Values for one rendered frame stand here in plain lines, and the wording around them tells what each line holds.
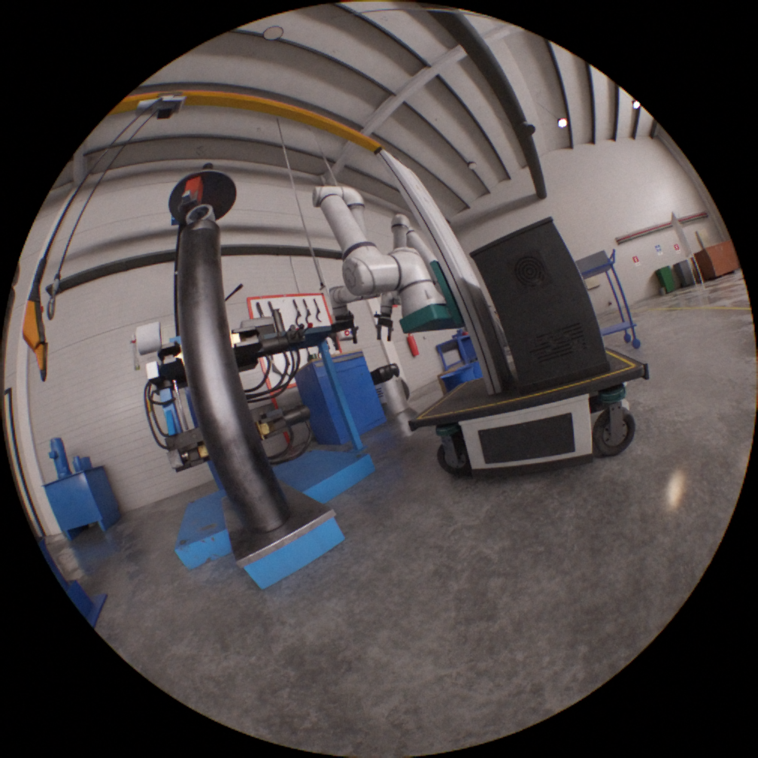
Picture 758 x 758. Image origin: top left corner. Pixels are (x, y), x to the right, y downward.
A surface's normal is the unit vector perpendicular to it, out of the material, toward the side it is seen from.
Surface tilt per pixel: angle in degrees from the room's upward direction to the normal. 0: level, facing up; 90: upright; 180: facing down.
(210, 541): 90
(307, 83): 173
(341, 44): 173
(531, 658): 0
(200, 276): 90
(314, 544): 90
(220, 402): 90
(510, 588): 0
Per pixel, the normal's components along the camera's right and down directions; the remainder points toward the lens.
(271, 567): 0.65, -0.22
